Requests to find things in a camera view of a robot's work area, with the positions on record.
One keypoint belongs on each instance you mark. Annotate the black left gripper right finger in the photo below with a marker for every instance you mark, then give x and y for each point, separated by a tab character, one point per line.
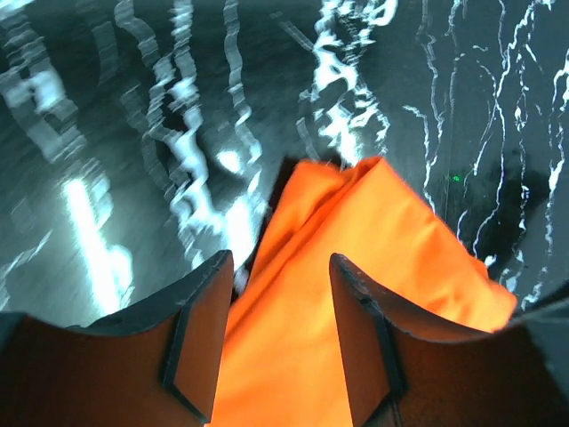
405	366

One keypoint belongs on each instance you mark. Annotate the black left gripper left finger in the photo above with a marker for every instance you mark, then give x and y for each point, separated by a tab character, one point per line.
154	363

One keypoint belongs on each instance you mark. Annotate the orange t-shirt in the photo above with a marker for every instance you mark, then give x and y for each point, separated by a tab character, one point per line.
300	347

